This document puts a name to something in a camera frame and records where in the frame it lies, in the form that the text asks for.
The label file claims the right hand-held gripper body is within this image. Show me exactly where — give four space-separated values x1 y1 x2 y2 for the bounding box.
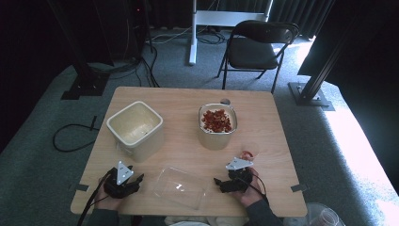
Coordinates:
223 156 254 193

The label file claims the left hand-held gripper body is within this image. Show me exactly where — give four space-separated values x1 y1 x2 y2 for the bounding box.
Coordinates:
103 160 141 200

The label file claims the person's left hand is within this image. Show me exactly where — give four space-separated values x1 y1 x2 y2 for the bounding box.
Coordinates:
93 177 125 211

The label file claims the person's right hand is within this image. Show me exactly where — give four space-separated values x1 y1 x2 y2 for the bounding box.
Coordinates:
231 167 268 208

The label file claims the small clear plastic cup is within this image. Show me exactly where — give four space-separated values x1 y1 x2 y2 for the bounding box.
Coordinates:
239 141 261 162

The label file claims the clear plastic tray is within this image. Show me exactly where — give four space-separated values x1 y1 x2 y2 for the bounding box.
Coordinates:
152 165 209 211

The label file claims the white cloth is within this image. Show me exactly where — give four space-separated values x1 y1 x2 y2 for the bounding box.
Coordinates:
163 215 250 226

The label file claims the empty cream square container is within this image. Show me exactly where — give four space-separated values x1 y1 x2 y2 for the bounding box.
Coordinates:
105 100 165 164

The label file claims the cream container with glass rim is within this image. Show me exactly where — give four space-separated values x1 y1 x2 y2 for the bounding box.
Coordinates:
197 103 239 152

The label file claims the pile of red dried pieces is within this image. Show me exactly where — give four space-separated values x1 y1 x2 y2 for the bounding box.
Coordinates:
200 108 233 134

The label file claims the clear plastic tub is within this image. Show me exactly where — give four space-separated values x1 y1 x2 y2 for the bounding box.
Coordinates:
304 202 346 226

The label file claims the black metal stand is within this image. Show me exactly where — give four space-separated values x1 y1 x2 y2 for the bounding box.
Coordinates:
287 0 373 112
46 0 111 101

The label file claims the black folding chair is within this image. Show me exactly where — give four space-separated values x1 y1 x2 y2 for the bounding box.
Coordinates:
215 20 300 95

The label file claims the black computer tower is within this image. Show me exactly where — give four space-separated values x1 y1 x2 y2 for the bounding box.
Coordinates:
123 0 150 62

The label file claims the right hand-held gripper cable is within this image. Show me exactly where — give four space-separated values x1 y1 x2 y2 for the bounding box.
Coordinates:
236 171 268 202

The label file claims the hand-held gripper cable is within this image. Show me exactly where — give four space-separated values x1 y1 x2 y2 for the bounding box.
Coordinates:
236 171 268 202
75 169 115 226

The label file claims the left hand-held gripper cable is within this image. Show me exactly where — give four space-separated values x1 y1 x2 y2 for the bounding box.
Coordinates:
75 169 115 226

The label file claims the black floor cable loop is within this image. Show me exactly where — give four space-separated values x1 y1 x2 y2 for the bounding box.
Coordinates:
52 115 102 153

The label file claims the black floor cable bundle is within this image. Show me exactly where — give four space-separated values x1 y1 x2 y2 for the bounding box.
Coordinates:
88 43 162 89

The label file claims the white floor cable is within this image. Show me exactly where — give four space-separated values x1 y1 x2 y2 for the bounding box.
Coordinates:
146 25 193 45

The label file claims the white desk frame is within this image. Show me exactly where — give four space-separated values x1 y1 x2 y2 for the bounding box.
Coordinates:
187 0 275 67

